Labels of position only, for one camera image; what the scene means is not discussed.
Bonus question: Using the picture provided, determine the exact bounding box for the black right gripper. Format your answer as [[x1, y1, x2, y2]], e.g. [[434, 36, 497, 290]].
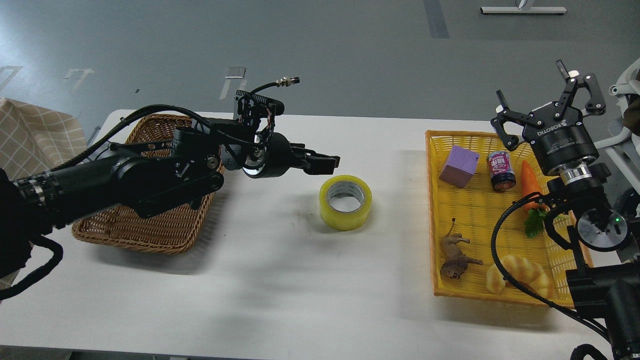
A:
[[490, 60, 607, 176]]

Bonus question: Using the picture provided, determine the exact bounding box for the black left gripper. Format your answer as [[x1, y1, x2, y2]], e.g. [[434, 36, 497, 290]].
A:
[[242, 132, 341, 179]]

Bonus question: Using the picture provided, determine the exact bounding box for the yellow tape roll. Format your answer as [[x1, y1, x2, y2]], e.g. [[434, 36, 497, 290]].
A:
[[318, 174, 373, 231]]

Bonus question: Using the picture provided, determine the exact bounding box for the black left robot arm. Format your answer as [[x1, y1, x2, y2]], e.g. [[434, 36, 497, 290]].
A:
[[1, 77, 340, 300]]

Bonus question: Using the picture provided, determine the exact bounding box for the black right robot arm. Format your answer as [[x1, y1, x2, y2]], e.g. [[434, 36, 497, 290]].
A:
[[490, 60, 640, 360]]

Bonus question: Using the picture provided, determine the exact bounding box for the purple drink can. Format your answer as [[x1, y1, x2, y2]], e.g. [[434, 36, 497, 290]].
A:
[[486, 151, 517, 192]]

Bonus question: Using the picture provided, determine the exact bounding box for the orange toy carrot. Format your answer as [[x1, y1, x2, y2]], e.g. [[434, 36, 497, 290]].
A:
[[520, 160, 549, 239]]

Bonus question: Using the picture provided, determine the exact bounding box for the yellow plastic basket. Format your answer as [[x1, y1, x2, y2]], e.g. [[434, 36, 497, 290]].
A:
[[425, 130, 576, 309]]

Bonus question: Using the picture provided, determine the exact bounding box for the purple foam cube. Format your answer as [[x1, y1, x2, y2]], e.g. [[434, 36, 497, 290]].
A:
[[438, 145, 480, 189]]

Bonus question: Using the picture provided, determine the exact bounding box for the white stand base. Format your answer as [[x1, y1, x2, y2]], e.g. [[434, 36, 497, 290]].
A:
[[480, 0, 568, 16]]

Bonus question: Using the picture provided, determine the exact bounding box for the toy croissant bread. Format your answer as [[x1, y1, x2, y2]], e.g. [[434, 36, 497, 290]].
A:
[[486, 254, 554, 298]]

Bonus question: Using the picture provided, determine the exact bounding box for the brown toy lion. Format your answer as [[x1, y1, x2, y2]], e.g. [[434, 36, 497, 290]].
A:
[[439, 218, 484, 280]]

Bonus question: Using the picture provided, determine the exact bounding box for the beige checkered cloth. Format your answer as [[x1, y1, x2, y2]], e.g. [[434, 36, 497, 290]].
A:
[[0, 97, 89, 291]]

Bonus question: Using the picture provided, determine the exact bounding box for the white chair frame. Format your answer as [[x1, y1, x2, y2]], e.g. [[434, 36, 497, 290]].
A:
[[595, 59, 640, 193]]

